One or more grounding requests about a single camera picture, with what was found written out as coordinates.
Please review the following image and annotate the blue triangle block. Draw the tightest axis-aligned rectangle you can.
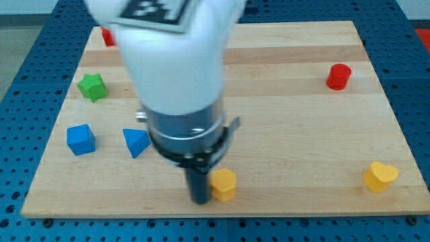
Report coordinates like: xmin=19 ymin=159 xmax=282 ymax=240
xmin=123 ymin=128 xmax=151 ymax=159

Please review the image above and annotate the red block behind arm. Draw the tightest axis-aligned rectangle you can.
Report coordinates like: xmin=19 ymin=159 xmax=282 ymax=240
xmin=101 ymin=27 xmax=116 ymax=47

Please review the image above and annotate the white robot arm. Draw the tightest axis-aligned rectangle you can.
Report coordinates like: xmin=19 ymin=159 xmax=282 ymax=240
xmin=85 ymin=0 xmax=246 ymax=204

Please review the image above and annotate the yellow heart block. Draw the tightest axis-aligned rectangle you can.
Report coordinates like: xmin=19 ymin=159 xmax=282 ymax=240
xmin=363 ymin=161 xmax=399 ymax=193

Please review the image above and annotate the blue cube block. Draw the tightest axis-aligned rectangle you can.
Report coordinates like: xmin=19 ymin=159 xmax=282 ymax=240
xmin=67 ymin=124 xmax=96 ymax=156

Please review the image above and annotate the red cylinder block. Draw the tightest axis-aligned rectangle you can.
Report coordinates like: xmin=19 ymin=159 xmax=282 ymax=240
xmin=326 ymin=63 xmax=352 ymax=91

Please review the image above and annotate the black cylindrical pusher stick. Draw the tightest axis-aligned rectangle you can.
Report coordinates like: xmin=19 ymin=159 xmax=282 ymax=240
xmin=185 ymin=167 xmax=210 ymax=205

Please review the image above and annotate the wooden board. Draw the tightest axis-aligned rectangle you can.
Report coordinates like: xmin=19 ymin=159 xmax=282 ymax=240
xmin=21 ymin=21 xmax=429 ymax=219

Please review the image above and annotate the black white fiducial tag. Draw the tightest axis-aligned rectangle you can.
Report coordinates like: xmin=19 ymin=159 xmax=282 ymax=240
xmin=112 ymin=0 xmax=200 ymax=33

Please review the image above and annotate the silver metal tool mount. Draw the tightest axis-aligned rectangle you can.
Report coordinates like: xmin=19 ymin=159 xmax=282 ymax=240
xmin=135 ymin=99 xmax=241 ymax=172

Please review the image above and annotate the green star block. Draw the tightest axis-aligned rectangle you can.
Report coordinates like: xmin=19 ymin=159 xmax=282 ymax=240
xmin=77 ymin=74 xmax=108 ymax=102

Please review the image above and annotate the yellow hexagon block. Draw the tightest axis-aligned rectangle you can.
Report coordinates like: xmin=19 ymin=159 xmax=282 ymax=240
xmin=210 ymin=168 xmax=237 ymax=202

